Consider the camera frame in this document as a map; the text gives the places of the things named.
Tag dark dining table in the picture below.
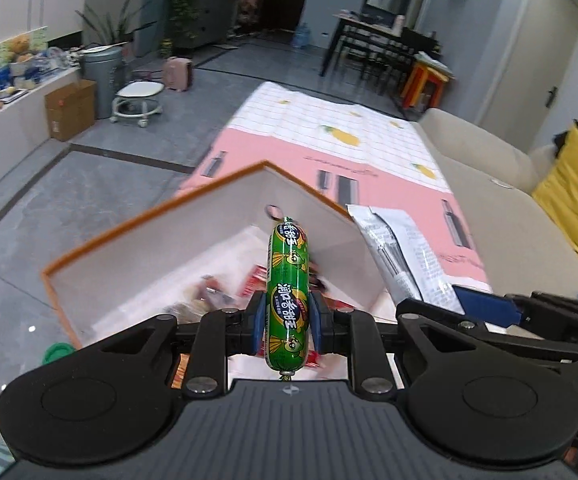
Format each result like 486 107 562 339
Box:
319 12 440 91

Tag blue water jug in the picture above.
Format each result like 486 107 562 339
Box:
291 23 311 50

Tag red braised meat packet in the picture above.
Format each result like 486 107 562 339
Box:
237 264 267 301

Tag grey trash bin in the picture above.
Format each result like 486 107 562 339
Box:
81 46 123 119

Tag orange white storage box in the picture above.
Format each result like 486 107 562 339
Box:
42 162 385 348

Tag white round stool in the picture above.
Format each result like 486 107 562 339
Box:
109 80 165 128

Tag green sausage stick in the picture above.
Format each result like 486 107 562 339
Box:
264 217 310 382

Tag potted green plant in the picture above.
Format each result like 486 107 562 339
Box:
76 0 158 51

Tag pink white tablecloth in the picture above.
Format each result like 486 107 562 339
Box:
179 82 490 292

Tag beige sofa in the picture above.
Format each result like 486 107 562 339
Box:
414 108 578 297

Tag orange stool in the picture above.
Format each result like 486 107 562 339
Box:
401 61 452 110

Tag white grey snack bag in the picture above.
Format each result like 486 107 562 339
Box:
347 205 464 314

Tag pink small suitcase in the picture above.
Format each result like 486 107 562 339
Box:
162 56 193 92

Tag brown cardboard box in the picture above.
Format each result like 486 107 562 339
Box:
44 79 96 142

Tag small clear braised egg packet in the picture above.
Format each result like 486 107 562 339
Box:
164 275 237 324

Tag white tv cabinet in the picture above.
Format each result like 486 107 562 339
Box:
0 68 79 180

